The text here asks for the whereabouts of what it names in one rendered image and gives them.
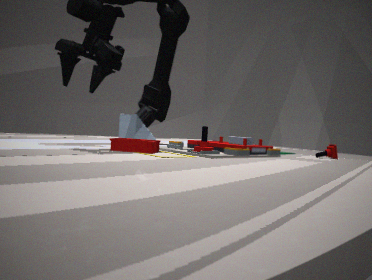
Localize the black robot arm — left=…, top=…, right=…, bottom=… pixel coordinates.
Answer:
left=67, top=0, right=190, bottom=128

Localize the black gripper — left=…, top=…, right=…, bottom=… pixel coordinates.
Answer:
left=55, top=25, right=122, bottom=93

